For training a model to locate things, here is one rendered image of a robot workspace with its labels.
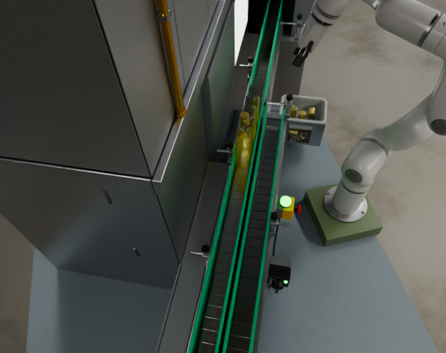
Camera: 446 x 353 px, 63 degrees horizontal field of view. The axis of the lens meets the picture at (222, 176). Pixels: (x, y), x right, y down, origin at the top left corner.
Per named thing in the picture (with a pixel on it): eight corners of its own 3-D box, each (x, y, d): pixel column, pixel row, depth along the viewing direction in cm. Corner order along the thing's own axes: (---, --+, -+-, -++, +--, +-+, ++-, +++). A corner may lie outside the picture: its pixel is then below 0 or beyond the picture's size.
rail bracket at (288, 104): (263, 111, 171) (265, 90, 161) (300, 115, 168) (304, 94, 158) (262, 115, 169) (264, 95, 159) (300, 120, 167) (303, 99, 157)
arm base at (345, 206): (357, 183, 173) (369, 160, 157) (372, 219, 162) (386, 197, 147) (318, 189, 172) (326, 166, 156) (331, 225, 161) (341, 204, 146)
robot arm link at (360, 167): (376, 179, 152) (396, 143, 132) (354, 210, 144) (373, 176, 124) (349, 164, 156) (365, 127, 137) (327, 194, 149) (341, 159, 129)
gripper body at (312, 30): (314, -2, 110) (297, 29, 119) (312, 17, 104) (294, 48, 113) (336, 8, 111) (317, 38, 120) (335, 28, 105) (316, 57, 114)
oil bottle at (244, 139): (238, 157, 156) (238, 121, 139) (251, 159, 155) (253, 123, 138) (236, 167, 153) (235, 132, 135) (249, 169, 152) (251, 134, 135)
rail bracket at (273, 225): (268, 227, 136) (271, 209, 125) (288, 230, 135) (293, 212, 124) (267, 237, 134) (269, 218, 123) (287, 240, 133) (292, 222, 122)
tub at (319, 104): (280, 106, 191) (281, 93, 184) (324, 111, 188) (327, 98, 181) (276, 130, 181) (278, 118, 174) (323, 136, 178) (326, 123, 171)
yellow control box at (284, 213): (276, 204, 157) (277, 195, 151) (293, 206, 156) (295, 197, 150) (274, 218, 153) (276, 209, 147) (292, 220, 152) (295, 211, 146)
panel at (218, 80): (242, 20, 199) (243, -47, 171) (248, 21, 198) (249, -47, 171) (206, 145, 147) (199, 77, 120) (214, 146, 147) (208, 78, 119)
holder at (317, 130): (269, 116, 198) (271, 94, 186) (321, 122, 194) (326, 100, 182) (265, 140, 188) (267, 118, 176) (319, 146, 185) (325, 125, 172)
